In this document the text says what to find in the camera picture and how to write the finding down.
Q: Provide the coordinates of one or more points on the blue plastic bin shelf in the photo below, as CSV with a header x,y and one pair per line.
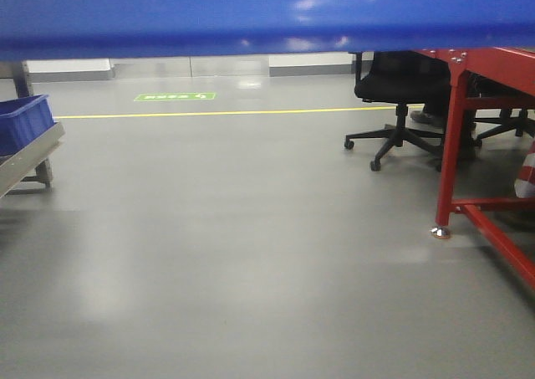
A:
x,y
87,29

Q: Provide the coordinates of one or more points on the yellow floor line tape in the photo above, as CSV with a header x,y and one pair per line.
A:
x,y
220,113

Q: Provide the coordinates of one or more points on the black office chair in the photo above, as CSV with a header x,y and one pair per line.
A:
x,y
375,164

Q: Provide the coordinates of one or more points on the seated person legs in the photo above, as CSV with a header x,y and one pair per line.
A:
x,y
406,78

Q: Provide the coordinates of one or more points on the steel flow rack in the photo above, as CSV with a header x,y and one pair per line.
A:
x,y
31,164

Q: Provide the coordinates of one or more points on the blue bin on steel rack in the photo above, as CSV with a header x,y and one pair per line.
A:
x,y
22,121

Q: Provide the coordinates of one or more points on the red white traffic cone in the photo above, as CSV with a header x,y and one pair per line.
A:
x,y
524,184

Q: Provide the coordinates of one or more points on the red metal table frame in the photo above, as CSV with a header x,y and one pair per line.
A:
x,y
512,67

